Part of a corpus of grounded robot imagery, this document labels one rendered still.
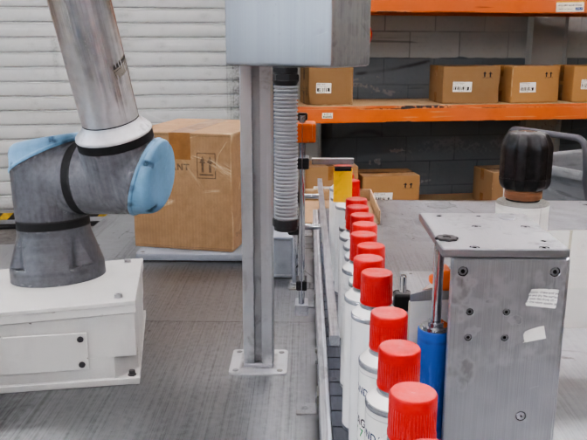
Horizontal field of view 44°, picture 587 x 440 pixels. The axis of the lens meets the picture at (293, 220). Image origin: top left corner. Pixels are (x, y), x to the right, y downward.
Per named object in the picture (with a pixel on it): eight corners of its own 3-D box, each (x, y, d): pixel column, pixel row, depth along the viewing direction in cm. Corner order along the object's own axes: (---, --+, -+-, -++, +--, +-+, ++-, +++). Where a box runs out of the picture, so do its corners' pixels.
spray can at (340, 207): (363, 298, 128) (367, 182, 123) (334, 297, 128) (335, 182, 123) (362, 287, 133) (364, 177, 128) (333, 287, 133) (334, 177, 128)
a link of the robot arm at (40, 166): (42, 210, 126) (34, 132, 124) (112, 210, 122) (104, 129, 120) (-4, 223, 115) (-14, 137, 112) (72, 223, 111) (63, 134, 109)
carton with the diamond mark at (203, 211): (232, 252, 166) (231, 134, 159) (134, 246, 171) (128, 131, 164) (265, 222, 194) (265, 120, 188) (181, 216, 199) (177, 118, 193)
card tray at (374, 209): (380, 224, 200) (380, 210, 199) (285, 223, 200) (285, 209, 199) (370, 201, 229) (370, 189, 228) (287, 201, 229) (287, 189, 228)
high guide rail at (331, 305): (339, 346, 91) (339, 335, 90) (329, 346, 91) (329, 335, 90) (321, 183, 195) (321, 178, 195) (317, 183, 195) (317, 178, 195)
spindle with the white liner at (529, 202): (549, 317, 119) (565, 134, 112) (493, 316, 119) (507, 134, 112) (533, 298, 128) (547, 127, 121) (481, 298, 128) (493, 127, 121)
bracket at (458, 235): (570, 257, 62) (571, 247, 62) (440, 257, 63) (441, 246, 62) (524, 220, 75) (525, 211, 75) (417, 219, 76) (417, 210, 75)
